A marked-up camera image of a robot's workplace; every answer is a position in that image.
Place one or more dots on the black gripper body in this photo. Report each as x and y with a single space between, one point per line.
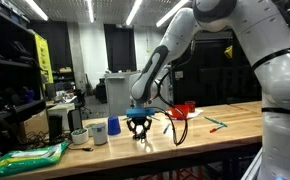
140 121

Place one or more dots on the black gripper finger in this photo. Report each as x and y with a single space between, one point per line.
130 126
148 126

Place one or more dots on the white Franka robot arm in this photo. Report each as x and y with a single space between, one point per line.
278 83

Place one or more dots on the dark green marker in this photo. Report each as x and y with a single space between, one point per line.
124 118

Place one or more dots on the green pen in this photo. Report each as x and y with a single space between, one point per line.
155 118

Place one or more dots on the blue plastic cup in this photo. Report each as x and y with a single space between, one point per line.
114 126

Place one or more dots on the grey white cup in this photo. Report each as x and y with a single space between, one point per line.
99 135

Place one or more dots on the grey metal cabinet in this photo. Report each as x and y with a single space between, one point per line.
118 96

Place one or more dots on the red bowl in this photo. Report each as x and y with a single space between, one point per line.
179 112

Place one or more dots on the small pale plant pot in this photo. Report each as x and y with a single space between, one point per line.
89 128

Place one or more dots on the red mug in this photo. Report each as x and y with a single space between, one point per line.
190 106

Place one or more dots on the white paper sheet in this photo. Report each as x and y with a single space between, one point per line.
195 114

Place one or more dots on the white plant pot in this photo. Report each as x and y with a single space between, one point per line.
79 138

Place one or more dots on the black office chair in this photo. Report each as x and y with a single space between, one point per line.
81 100

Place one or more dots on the black speaker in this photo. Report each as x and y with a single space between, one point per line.
74 120

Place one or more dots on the teal green marker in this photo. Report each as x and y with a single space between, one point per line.
211 120
221 124

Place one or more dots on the white desk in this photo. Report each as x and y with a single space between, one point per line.
61 109

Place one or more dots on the black box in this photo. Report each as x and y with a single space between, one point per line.
55 127

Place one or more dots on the black cabinet with white label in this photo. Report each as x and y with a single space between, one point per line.
218 83

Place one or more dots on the cardboard box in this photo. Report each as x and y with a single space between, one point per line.
35 124

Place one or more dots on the yellow hanging object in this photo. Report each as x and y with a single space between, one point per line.
228 52

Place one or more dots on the ceiling light strip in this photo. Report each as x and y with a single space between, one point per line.
134 11
36 10
90 10
171 13

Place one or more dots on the green wipes packet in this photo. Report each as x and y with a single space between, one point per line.
25 160

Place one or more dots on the yellow storage rack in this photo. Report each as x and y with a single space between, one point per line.
44 56

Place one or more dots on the black shelf unit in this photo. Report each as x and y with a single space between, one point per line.
5 63

